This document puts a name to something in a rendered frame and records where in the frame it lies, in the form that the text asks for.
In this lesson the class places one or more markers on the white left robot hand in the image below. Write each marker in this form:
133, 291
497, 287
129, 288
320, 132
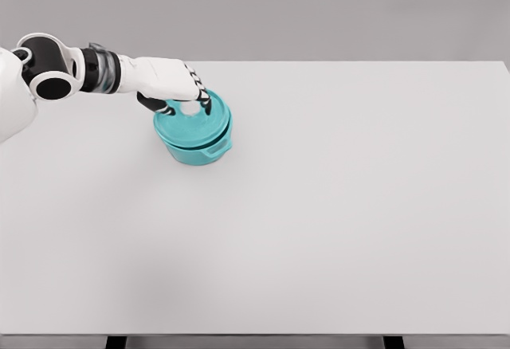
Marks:
169, 78

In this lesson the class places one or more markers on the teal pot lid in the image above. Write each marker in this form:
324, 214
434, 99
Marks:
195, 128

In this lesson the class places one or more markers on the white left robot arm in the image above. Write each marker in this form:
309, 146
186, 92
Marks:
52, 70

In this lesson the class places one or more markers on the teal pot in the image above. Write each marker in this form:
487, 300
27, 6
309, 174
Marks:
193, 154

